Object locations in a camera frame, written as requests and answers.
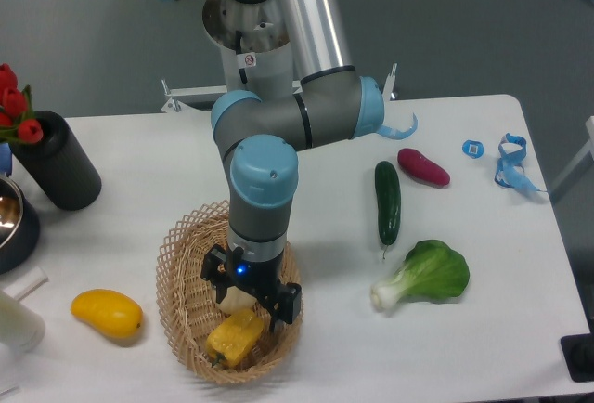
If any black metal pot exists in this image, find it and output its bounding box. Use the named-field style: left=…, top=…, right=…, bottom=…
left=1, top=175, right=40, bottom=274

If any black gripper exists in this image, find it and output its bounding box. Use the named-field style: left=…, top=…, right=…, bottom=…
left=200, top=244, right=302, bottom=332

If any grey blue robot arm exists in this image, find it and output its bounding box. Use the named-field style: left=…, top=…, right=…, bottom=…
left=201, top=0, right=384, bottom=324

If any white plastic bottle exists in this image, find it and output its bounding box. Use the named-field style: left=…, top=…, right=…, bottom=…
left=1, top=291, right=45, bottom=352

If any round blue sticker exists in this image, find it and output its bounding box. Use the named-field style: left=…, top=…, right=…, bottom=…
left=462, top=140, right=484, bottom=159

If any crumpled blue ribbon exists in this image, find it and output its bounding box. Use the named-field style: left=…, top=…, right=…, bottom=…
left=494, top=133, right=546, bottom=193

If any green bok choy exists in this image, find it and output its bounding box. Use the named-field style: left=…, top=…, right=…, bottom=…
left=370, top=240, right=471, bottom=311

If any curved blue tape strip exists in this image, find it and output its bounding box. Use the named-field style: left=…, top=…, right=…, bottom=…
left=376, top=113, right=419, bottom=140

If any yellow mango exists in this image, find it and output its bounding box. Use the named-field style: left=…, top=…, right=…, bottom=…
left=71, top=289, right=143, bottom=339

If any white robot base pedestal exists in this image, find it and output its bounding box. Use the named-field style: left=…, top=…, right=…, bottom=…
left=202, top=0, right=293, bottom=100

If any white steamed bun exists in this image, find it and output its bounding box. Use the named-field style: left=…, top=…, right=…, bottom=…
left=213, top=286, right=257, bottom=315

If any black cylindrical vase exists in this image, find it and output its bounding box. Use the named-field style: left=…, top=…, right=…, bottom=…
left=10, top=110, right=102, bottom=211

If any red tulip bouquet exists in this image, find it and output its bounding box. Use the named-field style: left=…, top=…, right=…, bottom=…
left=1, top=63, right=44, bottom=145

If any purple sweet potato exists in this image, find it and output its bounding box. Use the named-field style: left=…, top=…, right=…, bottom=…
left=397, top=148, right=450, bottom=188

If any dark green cucumber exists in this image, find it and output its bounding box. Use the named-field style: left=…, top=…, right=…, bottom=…
left=374, top=161, right=401, bottom=258

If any white paper box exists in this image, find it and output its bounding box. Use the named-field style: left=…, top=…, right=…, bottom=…
left=3, top=266, right=48, bottom=301

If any yellow bell pepper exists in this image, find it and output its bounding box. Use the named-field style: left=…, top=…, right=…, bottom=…
left=205, top=308, right=264, bottom=368

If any woven wicker basket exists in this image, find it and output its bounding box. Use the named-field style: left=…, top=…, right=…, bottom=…
left=156, top=200, right=303, bottom=385

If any white metal base frame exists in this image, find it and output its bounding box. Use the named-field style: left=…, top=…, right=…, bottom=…
left=161, top=62, right=398, bottom=112

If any black device at edge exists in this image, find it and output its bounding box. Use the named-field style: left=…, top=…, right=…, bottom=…
left=561, top=333, right=593, bottom=383

